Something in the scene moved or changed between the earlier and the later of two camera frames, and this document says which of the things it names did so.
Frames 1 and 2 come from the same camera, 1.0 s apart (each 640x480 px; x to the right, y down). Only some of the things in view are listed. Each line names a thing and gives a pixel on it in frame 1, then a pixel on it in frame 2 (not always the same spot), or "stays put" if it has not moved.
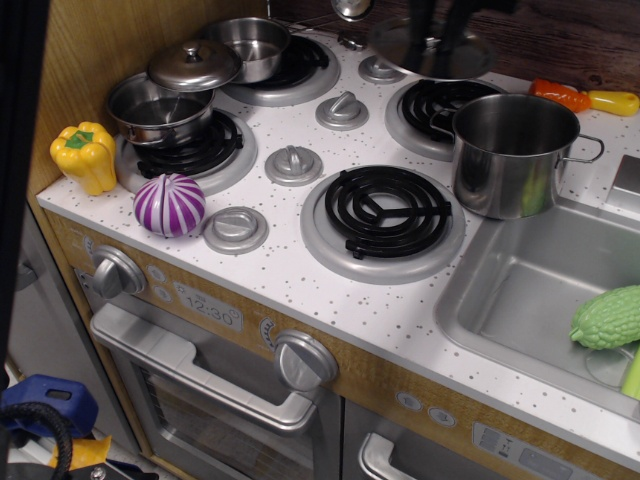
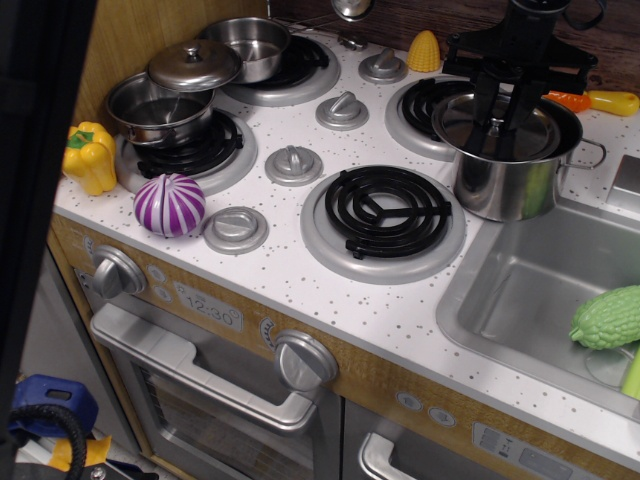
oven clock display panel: [207, 306] stays put
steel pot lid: [390, 45] -> [539, 136]
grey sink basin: [514, 286] stays put
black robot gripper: [420, 29] -> [527, 45]
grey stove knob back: [374, 70] stays put
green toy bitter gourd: [608, 319] stays put
